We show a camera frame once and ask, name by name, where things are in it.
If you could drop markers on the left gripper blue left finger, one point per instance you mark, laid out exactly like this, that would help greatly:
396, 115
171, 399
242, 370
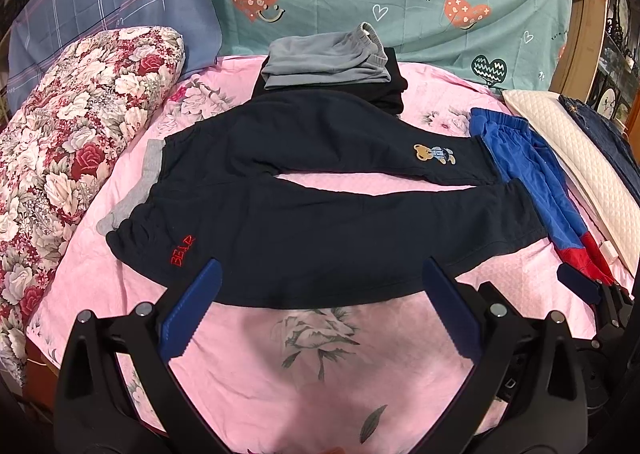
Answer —
189, 305

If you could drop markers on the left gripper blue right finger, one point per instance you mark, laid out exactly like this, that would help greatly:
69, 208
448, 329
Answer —
455, 313

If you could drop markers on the navy bear sweatpants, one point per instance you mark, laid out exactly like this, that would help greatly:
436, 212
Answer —
311, 199

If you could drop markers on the pink floral bed sheet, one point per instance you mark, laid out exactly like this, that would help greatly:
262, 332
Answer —
370, 379

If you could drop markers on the cream textured pillow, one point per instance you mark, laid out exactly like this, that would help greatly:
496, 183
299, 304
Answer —
592, 177

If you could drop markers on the dark denim jeans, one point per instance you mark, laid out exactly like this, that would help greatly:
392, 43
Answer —
603, 133

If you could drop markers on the blue and red pants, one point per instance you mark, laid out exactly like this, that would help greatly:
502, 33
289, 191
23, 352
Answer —
521, 153

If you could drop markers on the floral red rolled quilt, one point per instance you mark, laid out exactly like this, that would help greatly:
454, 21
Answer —
59, 149

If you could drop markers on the wooden headboard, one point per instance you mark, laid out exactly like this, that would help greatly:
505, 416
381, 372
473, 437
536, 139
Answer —
578, 64

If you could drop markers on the black folded pants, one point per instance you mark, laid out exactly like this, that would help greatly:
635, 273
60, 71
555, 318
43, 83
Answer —
386, 96

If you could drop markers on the grey folded pants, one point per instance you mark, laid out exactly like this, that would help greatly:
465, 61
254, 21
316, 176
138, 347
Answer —
351, 57

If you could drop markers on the blue plaid pillow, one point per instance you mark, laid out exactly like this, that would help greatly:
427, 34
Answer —
44, 27

